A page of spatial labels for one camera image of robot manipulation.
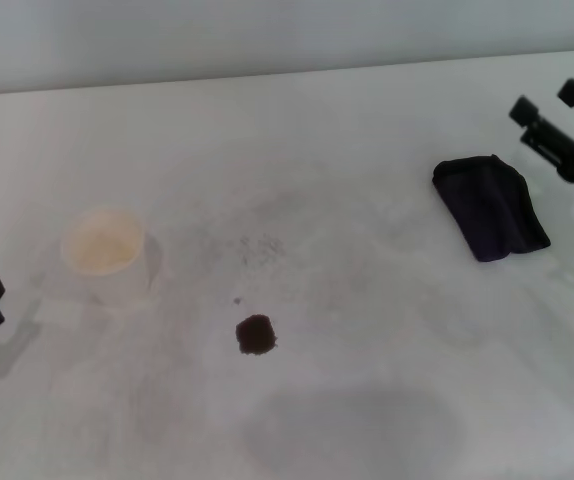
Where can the dark purple rag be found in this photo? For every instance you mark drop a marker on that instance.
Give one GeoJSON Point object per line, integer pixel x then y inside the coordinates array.
{"type": "Point", "coordinates": [492, 210]}

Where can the white paper cup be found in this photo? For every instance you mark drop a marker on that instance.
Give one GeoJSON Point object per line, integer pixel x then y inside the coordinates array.
{"type": "Point", "coordinates": [102, 245]}

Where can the dark brown liquid stain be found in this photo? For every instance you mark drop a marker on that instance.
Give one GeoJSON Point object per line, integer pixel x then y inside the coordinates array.
{"type": "Point", "coordinates": [256, 335]}

